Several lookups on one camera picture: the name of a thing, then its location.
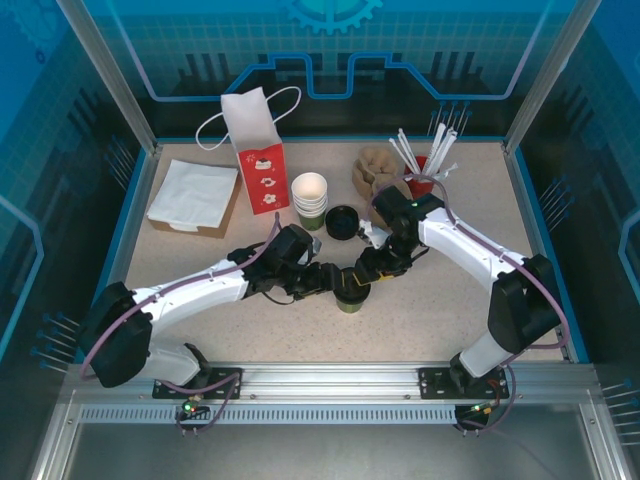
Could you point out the red straw holder cup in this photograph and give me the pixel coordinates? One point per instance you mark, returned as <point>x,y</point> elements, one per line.
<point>422,185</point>

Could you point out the black plastic cup lid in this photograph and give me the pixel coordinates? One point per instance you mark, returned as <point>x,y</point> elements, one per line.
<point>352,292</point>

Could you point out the small LED circuit board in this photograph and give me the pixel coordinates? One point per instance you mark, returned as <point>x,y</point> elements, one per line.
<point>482,409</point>
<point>190,407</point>

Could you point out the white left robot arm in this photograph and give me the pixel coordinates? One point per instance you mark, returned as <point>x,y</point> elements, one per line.
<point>190,295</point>

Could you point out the red and white paper bag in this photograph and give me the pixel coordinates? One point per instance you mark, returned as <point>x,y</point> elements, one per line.
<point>262,175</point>

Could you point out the aluminium mounting rail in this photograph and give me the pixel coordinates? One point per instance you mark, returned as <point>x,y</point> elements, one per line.
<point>330,380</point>

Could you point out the stack of green paper cups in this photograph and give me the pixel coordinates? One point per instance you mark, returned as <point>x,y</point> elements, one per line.
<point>309,190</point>

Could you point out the brown pulp cup carrier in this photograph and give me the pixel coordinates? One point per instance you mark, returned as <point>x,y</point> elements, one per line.
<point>375,160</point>

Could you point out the aluminium frame post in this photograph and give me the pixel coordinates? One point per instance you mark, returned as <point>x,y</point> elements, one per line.
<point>536,85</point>
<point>119,85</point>

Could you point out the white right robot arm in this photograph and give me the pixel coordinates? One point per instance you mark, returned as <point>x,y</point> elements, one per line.
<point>465,240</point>

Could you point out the stack of white napkins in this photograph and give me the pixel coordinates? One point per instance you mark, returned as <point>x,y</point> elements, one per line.
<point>195,192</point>

